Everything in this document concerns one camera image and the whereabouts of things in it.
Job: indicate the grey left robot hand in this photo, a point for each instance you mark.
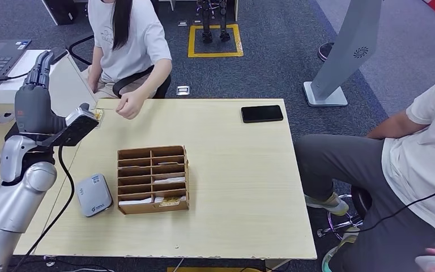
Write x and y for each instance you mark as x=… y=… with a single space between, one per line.
x=33 y=109

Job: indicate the person's right forearm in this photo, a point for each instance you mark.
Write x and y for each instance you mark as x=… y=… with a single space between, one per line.
x=94 y=75

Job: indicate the person's left forearm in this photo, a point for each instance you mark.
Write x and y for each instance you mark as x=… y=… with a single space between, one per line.
x=157 y=80

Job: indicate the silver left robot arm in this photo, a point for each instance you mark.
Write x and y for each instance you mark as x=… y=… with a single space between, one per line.
x=11 y=202

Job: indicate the seated person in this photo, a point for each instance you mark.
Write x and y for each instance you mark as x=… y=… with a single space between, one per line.
x=135 y=45
x=416 y=161

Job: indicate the grey card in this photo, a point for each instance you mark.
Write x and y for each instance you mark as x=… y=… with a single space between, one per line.
x=168 y=163

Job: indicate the wooden card organizer box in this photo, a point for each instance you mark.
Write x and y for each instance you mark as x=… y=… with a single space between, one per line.
x=152 y=178

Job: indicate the black office chair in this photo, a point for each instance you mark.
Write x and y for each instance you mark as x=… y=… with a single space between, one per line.
x=131 y=80

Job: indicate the grey desk grommet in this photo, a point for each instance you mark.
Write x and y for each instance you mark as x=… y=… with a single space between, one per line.
x=5 y=117

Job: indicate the metal floor socket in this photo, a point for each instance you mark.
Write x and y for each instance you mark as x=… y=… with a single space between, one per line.
x=182 y=23
x=182 y=90

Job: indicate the black power adapter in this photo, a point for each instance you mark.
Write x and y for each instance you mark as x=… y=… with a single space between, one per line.
x=60 y=56

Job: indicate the yellow floor tape square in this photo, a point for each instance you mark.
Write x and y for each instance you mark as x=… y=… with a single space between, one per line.
x=214 y=55

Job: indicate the black stool chrome base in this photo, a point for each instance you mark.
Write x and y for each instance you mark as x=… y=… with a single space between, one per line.
x=360 y=201

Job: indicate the black cabinet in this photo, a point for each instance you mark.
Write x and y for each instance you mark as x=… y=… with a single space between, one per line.
x=60 y=10

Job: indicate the white black humanoid robot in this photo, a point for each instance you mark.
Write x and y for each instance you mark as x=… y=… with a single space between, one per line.
x=207 y=18

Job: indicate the black smartphone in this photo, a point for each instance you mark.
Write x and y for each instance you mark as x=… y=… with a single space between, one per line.
x=262 y=113

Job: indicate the yellow floor tape line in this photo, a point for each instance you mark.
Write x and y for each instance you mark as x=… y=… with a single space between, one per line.
x=210 y=270

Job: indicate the black round base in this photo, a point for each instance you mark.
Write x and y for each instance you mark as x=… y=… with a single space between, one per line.
x=324 y=52

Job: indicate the grey kiosk stand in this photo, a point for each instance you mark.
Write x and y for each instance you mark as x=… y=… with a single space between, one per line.
x=349 y=49

